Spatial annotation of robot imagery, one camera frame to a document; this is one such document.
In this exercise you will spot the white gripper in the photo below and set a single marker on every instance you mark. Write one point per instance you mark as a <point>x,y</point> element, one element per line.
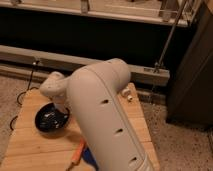
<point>60,104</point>

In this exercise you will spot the black ceramic bowl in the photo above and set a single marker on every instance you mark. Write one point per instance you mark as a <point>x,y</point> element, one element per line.
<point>50,119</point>

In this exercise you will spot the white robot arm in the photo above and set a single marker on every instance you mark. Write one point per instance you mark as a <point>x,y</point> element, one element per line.
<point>92,93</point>

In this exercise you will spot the orange carrot toy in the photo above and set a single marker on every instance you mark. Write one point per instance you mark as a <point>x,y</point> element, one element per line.
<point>77,155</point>

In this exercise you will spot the blue sponge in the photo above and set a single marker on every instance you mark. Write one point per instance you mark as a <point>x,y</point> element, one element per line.
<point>89,159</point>

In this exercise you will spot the white small bottle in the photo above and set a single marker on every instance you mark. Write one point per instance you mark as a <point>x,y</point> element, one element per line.
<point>126,93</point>

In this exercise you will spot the metal diagonal pole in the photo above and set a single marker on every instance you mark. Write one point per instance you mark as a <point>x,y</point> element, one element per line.
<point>159,63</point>

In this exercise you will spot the dark cabinet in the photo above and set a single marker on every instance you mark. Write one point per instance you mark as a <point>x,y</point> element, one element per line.
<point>190,97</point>

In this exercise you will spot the grey metal rail beam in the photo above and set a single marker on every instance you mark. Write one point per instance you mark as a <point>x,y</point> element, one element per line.
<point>140,74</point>

